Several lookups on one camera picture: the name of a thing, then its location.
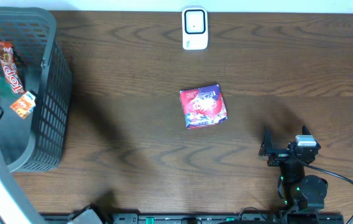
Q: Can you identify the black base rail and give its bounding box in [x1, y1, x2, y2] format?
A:
[105, 212, 344, 224]

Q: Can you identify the grey plastic mesh basket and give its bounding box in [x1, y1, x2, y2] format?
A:
[0, 7, 72, 172]

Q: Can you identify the red Top chocolate bar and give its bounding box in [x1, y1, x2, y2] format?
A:
[0, 41, 25, 93]

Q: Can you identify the red purple snack packet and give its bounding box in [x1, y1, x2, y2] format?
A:
[180, 84, 227, 129]

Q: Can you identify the small orange juice box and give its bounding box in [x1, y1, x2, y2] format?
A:
[10, 91, 36, 119]

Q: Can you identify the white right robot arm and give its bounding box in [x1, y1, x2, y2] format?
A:
[259, 126, 328, 223]

